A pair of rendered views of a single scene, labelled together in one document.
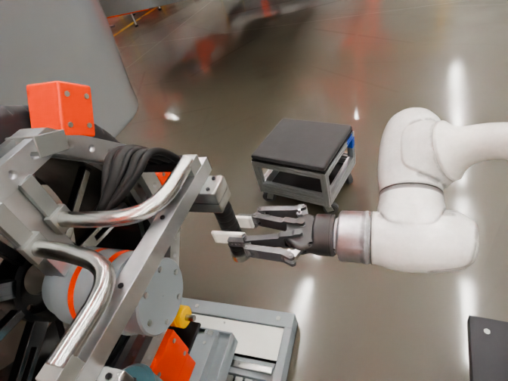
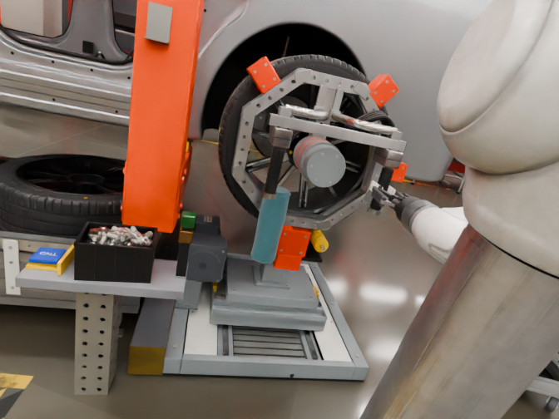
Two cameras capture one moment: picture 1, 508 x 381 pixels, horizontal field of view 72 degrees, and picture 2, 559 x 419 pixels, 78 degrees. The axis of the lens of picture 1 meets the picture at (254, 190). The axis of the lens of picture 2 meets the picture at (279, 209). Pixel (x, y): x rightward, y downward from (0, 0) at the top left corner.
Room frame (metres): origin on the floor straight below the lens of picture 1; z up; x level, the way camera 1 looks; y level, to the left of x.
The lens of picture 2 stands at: (-0.42, -0.52, 1.07)
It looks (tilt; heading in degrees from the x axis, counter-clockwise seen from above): 20 degrees down; 48
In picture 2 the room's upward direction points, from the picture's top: 13 degrees clockwise
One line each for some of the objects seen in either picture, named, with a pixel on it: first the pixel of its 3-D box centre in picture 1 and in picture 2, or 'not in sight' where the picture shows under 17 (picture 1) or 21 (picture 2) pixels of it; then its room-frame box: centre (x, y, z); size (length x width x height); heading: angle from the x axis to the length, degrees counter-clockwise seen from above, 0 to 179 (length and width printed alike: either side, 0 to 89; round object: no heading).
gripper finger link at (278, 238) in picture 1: (273, 240); (388, 198); (0.43, -0.01, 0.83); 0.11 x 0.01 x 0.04; 73
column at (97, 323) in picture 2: not in sight; (98, 332); (-0.19, 0.44, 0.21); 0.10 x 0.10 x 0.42; 62
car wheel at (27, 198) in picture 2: not in sight; (86, 198); (-0.10, 1.14, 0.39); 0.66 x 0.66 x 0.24
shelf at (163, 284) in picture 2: not in sight; (111, 273); (-0.16, 0.43, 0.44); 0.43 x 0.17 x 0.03; 152
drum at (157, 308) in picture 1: (114, 289); (317, 160); (0.43, 0.29, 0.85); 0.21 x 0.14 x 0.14; 62
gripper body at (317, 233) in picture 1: (311, 233); (407, 208); (0.42, -0.07, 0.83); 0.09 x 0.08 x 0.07; 62
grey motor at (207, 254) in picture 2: not in sight; (202, 254); (0.31, 0.74, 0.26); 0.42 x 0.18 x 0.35; 62
